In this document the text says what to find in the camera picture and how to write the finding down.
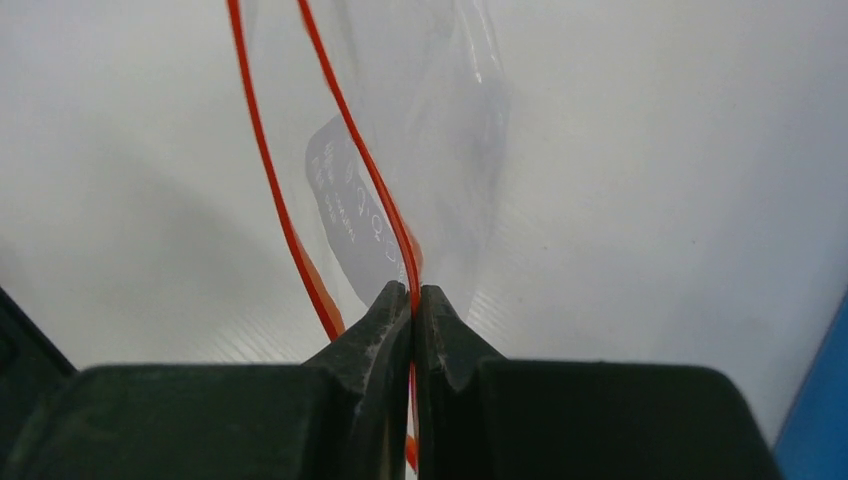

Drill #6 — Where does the clear zip bag orange zipper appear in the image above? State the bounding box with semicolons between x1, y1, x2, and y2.
227;1;509;479

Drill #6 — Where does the blue plastic bin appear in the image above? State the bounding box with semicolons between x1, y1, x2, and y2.
775;302;847;480

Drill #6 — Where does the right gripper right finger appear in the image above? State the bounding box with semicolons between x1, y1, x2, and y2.
414;286;781;479

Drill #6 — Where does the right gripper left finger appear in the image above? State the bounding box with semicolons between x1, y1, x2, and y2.
1;281;411;479

